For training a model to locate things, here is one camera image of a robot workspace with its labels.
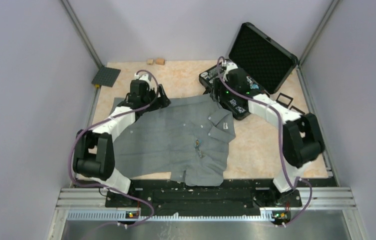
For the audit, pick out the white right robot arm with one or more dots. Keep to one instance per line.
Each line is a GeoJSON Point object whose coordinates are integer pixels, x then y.
{"type": "Point", "coordinates": [299, 135]}

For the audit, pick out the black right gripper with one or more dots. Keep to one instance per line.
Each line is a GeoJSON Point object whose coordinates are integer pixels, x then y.
{"type": "Point", "coordinates": [218, 85]}

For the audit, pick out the dark grey lego baseplate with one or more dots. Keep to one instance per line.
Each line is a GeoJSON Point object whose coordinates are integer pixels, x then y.
{"type": "Point", "coordinates": [106, 76]}

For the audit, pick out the black display frame far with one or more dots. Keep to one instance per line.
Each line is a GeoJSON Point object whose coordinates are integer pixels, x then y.
{"type": "Point", "coordinates": [284, 100]}

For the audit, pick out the black display frame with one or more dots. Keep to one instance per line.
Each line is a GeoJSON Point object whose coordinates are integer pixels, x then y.
{"type": "Point", "coordinates": [284, 100]}
{"type": "Point", "coordinates": [297, 110]}

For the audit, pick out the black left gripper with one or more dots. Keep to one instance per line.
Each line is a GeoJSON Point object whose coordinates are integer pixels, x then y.
{"type": "Point", "coordinates": [160, 102]}

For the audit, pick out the black poker chip case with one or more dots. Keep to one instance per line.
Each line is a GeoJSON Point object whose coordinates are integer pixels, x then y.
{"type": "Point", "coordinates": [262, 63]}

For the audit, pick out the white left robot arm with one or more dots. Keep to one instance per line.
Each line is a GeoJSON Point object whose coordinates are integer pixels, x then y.
{"type": "Point", "coordinates": [93, 154]}

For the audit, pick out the black display frame near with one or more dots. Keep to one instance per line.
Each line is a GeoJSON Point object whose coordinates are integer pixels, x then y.
{"type": "Point", "coordinates": [297, 110]}

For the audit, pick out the grey button shirt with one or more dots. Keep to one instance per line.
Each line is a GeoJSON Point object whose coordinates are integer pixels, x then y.
{"type": "Point", "coordinates": [163, 141]}

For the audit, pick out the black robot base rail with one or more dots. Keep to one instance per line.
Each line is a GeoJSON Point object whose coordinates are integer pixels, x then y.
{"type": "Point", "coordinates": [234, 200]}

